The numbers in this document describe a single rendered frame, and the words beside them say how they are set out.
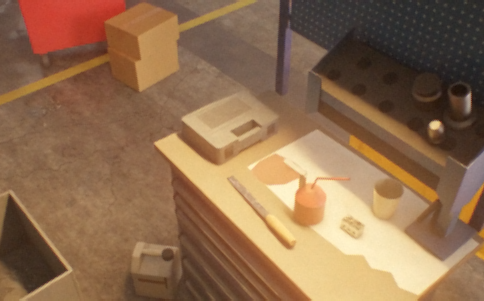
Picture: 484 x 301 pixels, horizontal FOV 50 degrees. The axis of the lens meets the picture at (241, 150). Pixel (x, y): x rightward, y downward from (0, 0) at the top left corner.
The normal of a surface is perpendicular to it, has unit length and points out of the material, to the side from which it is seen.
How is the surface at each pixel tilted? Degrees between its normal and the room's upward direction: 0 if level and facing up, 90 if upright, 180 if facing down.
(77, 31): 90
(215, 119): 0
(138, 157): 0
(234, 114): 0
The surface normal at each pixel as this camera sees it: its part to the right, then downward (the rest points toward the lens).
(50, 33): 0.39, 0.61
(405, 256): 0.00, -0.75
